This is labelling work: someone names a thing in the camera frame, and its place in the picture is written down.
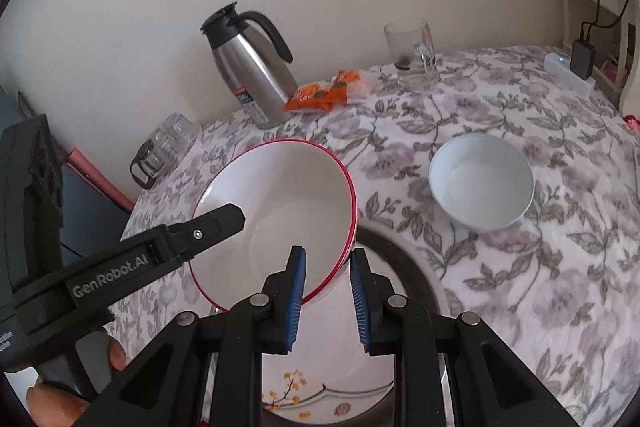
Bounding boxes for red rimmed strawberry bowl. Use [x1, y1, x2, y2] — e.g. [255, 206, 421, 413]
[190, 139, 358, 310]

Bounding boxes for stainless steel plate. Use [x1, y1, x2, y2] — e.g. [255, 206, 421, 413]
[262, 220, 450, 426]

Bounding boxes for white oval plate yellow flowers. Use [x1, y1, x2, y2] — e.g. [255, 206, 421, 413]
[262, 268, 394, 425]

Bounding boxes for light blue bowl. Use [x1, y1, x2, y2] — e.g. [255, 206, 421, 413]
[428, 133, 535, 232]

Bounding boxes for person's left hand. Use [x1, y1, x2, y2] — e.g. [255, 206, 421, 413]
[26, 381, 89, 427]

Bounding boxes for dark blue refrigerator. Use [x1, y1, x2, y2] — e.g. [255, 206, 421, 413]
[1, 87, 130, 265]

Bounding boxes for grey floral tablecloth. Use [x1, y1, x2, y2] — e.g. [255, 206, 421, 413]
[125, 46, 639, 426]

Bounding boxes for stainless steel thermos jug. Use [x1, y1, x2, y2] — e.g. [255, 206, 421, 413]
[201, 2, 298, 129]

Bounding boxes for orange snack packet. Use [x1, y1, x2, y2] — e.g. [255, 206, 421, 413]
[283, 70, 378, 113]

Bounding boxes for glass mug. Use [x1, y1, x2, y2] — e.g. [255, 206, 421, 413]
[383, 18, 439, 89]

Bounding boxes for white power strip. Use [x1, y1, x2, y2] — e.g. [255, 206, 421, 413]
[544, 53, 596, 98]

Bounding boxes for black charger plug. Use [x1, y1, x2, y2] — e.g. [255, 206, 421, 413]
[570, 38, 596, 80]

